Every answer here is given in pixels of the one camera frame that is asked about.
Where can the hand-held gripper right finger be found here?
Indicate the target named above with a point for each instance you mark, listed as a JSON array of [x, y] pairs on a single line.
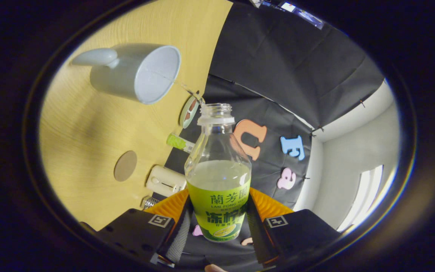
[[257, 238]]

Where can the pale green plate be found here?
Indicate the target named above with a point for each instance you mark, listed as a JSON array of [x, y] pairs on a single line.
[[184, 113]]

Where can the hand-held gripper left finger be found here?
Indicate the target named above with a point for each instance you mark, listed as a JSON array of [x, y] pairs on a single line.
[[181, 234]]

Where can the clear juice bottle green label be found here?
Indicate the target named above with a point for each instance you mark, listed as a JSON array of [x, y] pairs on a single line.
[[219, 204]]

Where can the white cup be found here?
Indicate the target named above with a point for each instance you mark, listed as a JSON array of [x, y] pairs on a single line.
[[127, 75]]

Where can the brown food piece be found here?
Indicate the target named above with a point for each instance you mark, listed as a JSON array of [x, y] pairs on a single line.
[[187, 117], [192, 105]]

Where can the round brown coaster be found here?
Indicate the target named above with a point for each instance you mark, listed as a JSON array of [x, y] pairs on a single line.
[[125, 166]]

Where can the wooden table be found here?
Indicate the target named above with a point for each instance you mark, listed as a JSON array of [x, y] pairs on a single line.
[[100, 124]]

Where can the tall white green drink bottle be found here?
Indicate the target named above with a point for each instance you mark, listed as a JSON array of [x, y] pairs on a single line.
[[176, 141]]

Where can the black backdrop cloth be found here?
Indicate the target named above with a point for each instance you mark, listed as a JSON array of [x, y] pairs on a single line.
[[278, 68]]

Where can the cream toaster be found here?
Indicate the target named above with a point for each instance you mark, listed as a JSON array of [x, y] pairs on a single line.
[[164, 181]]

